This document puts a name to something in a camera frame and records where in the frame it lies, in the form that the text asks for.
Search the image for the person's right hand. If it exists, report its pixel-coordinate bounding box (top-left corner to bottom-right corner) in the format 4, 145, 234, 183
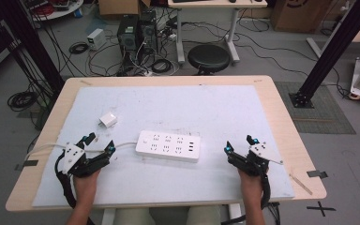
236, 167, 266, 204

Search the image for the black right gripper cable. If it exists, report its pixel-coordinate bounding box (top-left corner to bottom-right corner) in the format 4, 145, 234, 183
220, 170, 281, 225

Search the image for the thin wooden stick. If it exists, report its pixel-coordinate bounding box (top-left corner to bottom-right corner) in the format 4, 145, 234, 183
288, 172, 314, 197

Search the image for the white power supply box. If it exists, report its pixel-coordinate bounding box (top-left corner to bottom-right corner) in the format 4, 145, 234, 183
86, 27, 108, 52

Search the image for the white power strip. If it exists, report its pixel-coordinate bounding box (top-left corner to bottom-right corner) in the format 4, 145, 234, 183
134, 129, 202, 164

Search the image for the white charger plug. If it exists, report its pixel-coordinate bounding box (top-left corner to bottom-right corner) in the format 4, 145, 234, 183
97, 112, 119, 129

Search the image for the white foam mat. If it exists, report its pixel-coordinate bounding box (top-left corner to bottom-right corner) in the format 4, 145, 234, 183
31, 84, 296, 208

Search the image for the black tape cross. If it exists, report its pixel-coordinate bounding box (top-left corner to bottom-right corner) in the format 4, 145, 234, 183
306, 201, 337, 218

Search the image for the grey floor mat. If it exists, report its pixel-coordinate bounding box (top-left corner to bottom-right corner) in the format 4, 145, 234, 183
274, 81, 357, 136

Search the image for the black computer tower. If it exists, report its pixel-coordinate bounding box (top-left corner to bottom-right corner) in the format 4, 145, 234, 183
138, 9, 159, 56
116, 14, 140, 62

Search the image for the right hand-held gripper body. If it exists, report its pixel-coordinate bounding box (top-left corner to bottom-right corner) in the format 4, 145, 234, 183
228, 142, 285, 178

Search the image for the black metal stand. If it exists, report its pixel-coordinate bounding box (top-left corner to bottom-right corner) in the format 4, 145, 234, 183
0, 0, 66, 95
288, 0, 360, 110

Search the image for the large cardboard box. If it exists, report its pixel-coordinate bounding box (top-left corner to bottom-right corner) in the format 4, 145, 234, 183
269, 0, 335, 34

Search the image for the black tape strip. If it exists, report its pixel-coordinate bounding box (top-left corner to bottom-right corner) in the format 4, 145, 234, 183
14, 159, 39, 172
306, 170, 329, 180

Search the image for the coiled black cable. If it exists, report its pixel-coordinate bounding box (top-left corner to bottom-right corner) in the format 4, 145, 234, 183
151, 58, 173, 75
7, 90, 39, 113
67, 41, 90, 55

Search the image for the person's left hand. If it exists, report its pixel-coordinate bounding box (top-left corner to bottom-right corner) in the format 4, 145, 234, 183
72, 168, 102, 208

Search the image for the white power strip cable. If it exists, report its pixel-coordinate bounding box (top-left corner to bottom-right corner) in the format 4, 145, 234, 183
23, 142, 139, 162

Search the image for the light wooden table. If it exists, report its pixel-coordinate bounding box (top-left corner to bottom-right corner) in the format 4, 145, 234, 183
5, 74, 328, 213

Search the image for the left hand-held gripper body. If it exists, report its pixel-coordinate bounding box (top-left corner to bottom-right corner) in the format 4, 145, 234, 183
61, 142, 112, 179

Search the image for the round white table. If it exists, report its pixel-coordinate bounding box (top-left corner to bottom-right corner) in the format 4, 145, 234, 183
21, 0, 84, 23

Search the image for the black round stool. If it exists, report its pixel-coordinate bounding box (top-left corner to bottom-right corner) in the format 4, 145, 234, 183
187, 43, 232, 76

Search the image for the white-legged wooden desk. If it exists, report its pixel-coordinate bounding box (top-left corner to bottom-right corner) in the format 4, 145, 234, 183
167, 0, 268, 66

